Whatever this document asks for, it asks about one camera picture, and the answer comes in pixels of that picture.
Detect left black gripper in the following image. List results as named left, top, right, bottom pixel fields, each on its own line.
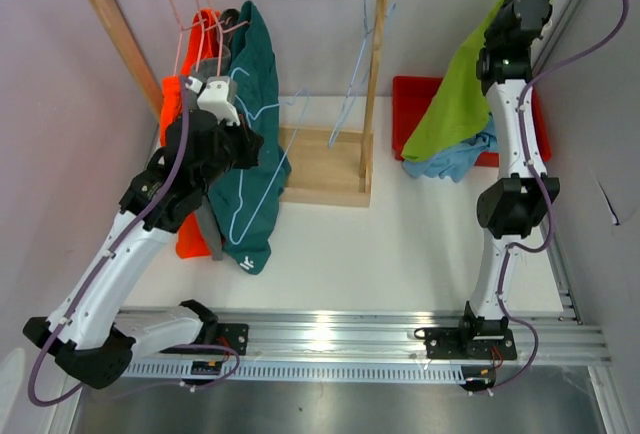
left=194, top=110, right=264, bottom=195

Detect teal shorts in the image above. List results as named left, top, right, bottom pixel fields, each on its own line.
left=209, top=0, right=291, bottom=275

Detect blue wire hanger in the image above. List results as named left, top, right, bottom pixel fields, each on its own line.
left=327, top=0, right=374, bottom=149
left=227, top=66, right=312, bottom=246

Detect orange shorts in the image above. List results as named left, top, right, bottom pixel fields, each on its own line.
left=159, top=9, right=219, bottom=259

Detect grey shorts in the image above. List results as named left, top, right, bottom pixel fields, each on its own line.
left=188, top=8, right=239, bottom=260

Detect light blue shorts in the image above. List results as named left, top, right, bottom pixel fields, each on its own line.
left=402, top=121, right=498, bottom=183

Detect lime green shorts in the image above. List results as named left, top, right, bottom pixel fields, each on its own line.
left=402, top=0, right=505, bottom=162

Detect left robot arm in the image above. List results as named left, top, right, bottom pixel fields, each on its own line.
left=23, top=109, right=264, bottom=389

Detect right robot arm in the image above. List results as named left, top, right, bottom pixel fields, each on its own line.
left=456, top=0, right=560, bottom=360

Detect wooden clothes rack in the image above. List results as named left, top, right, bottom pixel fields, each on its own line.
left=88, top=0, right=388, bottom=207

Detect red plastic bin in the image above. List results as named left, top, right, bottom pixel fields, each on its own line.
left=391, top=76, right=552, bottom=163

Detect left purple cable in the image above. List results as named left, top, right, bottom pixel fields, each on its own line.
left=26, top=78, right=241, bottom=406

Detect purple cable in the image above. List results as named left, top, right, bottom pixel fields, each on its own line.
left=26, top=78, right=241, bottom=406
left=469, top=0, right=629, bottom=398

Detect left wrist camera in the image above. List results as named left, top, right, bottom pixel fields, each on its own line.
left=186, top=76, right=241, bottom=127

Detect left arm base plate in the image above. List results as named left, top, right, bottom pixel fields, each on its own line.
left=213, top=323, right=250, bottom=356

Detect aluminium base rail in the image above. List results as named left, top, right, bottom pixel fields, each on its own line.
left=214, top=307, right=612, bottom=366

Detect white slotted cable duct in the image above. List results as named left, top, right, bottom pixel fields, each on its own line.
left=122, top=359, right=465, bottom=385

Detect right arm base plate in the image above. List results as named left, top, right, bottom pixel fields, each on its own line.
left=413, top=327, right=518, bottom=361

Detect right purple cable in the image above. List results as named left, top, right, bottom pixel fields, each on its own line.
left=469, top=0, right=629, bottom=398

